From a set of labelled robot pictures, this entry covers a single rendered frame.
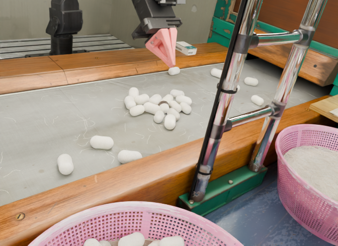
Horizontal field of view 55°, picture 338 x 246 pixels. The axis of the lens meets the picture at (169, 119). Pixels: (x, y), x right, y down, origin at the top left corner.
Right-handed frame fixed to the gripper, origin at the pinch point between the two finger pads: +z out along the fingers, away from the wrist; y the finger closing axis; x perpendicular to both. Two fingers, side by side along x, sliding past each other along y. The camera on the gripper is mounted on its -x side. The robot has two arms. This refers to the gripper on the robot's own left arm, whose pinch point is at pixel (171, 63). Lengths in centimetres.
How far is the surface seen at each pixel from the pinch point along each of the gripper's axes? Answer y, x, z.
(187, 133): -6.5, -3.8, 16.1
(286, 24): 41.8, -5.7, -4.7
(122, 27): 111, 158, -107
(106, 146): -22.9, -3.5, 14.1
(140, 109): -11.5, 0.9, 8.4
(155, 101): -6.5, 1.9, 7.1
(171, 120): -9.1, -3.7, 13.0
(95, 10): 96, 164, -128
